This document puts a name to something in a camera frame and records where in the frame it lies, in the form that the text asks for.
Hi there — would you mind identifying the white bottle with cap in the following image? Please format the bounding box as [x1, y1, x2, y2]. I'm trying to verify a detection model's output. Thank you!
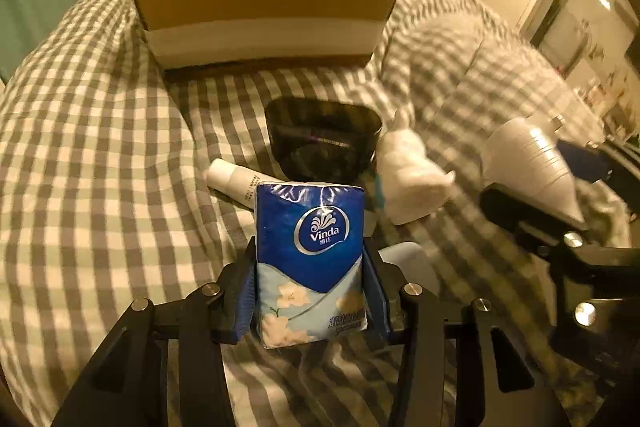
[480, 117, 584, 222]

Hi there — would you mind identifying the white earbuds case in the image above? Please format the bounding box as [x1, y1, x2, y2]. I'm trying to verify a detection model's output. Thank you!
[380, 242, 440, 296]

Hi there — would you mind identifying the white cosmetic tube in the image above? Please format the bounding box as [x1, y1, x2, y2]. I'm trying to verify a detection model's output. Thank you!
[205, 158, 281, 209]

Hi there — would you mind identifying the blue Vinda tissue pack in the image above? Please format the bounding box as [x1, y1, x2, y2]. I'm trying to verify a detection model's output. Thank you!
[254, 182, 367, 349]

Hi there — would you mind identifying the white folded sock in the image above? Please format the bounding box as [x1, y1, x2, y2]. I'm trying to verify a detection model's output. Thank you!
[375, 109, 456, 227]

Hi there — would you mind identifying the brown cardboard box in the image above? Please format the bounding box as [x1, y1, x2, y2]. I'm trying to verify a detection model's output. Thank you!
[134, 0, 397, 70]

